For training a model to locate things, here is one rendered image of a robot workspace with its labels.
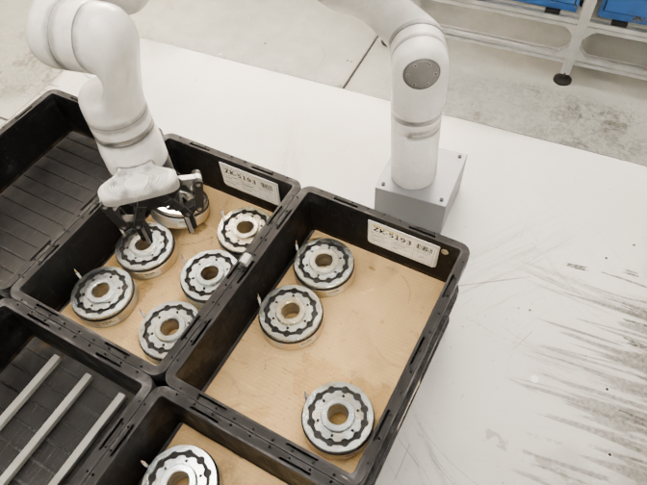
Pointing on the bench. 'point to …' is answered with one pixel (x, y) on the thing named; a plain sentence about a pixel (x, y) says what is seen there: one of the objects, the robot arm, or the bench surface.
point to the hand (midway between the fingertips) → (168, 227)
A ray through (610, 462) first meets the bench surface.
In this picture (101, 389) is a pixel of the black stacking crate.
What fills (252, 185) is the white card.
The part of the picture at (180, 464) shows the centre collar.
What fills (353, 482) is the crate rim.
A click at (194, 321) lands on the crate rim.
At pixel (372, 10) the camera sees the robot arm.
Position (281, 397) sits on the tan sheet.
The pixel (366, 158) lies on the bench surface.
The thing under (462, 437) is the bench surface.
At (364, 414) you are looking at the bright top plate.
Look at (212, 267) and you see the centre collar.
